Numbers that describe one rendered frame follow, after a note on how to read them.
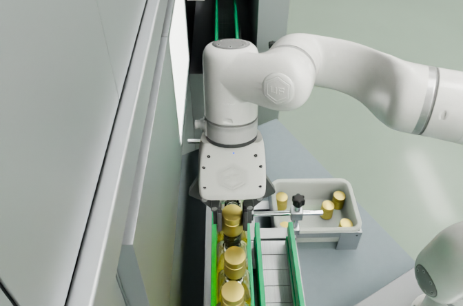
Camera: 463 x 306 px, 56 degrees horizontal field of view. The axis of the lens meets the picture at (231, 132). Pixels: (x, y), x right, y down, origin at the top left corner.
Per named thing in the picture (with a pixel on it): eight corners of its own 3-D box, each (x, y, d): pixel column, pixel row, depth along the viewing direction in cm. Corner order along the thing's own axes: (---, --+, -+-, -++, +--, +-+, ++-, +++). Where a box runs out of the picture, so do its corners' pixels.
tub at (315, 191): (267, 198, 128) (269, 178, 122) (344, 196, 128) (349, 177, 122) (273, 250, 115) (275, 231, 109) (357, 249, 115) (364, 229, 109)
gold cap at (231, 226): (221, 219, 74) (220, 203, 71) (242, 218, 74) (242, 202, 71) (221, 237, 72) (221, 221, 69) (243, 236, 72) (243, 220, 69)
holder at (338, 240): (249, 200, 128) (250, 182, 122) (343, 198, 128) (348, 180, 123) (253, 251, 115) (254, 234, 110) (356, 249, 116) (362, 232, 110)
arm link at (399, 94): (417, 147, 51) (247, 110, 56) (411, 103, 62) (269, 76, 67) (441, 81, 47) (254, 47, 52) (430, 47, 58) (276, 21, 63)
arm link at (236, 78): (322, 40, 57) (311, 63, 49) (315, 113, 62) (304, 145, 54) (212, 32, 61) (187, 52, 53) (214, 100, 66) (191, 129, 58)
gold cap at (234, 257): (223, 260, 72) (223, 245, 69) (244, 259, 72) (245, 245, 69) (223, 280, 70) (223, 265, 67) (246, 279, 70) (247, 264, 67)
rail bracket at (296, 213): (247, 226, 105) (249, 193, 96) (317, 225, 105) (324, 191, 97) (248, 236, 103) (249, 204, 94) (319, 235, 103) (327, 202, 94)
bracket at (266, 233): (254, 242, 110) (255, 225, 105) (291, 241, 110) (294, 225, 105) (255, 254, 107) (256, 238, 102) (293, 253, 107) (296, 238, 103)
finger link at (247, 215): (243, 198, 67) (242, 232, 70) (264, 198, 67) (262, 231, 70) (242, 186, 70) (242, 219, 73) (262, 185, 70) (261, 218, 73)
